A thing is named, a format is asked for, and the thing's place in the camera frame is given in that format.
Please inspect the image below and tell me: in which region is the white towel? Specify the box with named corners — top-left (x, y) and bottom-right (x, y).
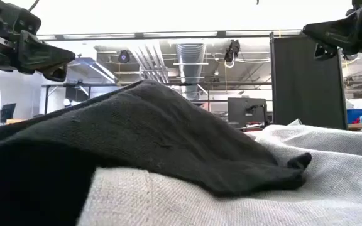
top-left (244, 130), bottom-right (267, 143)

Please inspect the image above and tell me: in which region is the black towel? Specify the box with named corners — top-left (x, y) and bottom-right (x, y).
top-left (0, 79), bottom-right (313, 226)

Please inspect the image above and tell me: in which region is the grey towel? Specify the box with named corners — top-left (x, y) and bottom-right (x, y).
top-left (76, 124), bottom-right (362, 226)

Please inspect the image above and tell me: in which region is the black partition panel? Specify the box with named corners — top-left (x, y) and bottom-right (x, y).
top-left (269, 31), bottom-right (349, 130)

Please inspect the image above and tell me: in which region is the small dark computer monitor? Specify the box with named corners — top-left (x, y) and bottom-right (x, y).
top-left (0, 102), bottom-right (17, 124)

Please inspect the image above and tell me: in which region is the clear plastic bin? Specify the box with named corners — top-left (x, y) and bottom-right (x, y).
top-left (346, 98), bottom-right (362, 110)

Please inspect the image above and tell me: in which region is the blue storage bin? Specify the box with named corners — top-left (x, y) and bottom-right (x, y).
top-left (346, 108), bottom-right (362, 124)

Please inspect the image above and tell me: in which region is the black round ceiling device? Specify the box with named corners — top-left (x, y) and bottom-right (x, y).
top-left (117, 49), bottom-right (131, 64)

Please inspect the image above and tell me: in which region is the black overhead beam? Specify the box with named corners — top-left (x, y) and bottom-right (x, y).
top-left (36, 29), bottom-right (304, 42)

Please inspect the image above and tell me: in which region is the black hanging ceiling device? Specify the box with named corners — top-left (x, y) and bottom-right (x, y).
top-left (223, 39), bottom-right (241, 69)

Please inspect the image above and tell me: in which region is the large black monitor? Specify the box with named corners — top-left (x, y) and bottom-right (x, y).
top-left (227, 97), bottom-right (268, 129)

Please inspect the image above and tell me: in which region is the black metal rack frame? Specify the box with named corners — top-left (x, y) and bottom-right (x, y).
top-left (41, 82), bottom-right (273, 116)

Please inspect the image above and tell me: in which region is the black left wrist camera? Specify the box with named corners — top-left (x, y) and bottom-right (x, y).
top-left (0, 1), bottom-right (42, 36)

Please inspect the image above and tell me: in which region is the silver ventilation duct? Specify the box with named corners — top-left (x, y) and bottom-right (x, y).
top-left (175, 43), bottom-right (207, 100)

